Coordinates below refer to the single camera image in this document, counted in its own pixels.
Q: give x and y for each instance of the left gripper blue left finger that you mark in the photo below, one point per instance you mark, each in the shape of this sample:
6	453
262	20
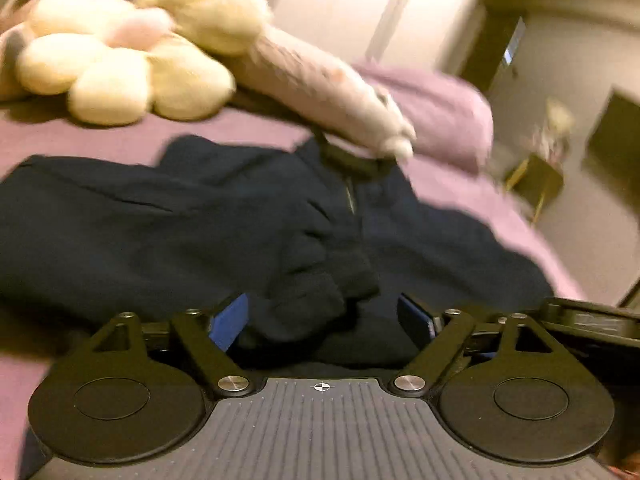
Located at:
223	322

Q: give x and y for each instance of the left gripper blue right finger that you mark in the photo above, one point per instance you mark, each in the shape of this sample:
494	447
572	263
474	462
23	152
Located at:
432	332

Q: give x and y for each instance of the dark navy zip jacket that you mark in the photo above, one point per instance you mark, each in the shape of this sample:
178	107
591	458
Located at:
322	253

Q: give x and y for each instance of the yellow leg side table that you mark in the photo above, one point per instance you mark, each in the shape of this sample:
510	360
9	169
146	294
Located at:
536	182

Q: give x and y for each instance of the wrapped flower bouquet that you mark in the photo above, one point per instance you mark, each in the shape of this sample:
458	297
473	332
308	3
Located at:
551	141

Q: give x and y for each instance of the purple pillow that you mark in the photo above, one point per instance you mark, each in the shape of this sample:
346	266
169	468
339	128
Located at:
452	119

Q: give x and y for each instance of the long pink rabbit plush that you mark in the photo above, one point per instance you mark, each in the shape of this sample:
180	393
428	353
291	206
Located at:
312	83

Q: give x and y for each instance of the purple bed blanket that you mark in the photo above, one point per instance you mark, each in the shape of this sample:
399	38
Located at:
39	127

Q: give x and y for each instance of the yellow flower plush pillow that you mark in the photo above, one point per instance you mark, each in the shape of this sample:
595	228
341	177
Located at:
115	63

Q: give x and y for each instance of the dark wall television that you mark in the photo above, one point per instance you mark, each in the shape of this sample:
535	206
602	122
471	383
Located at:
614	141

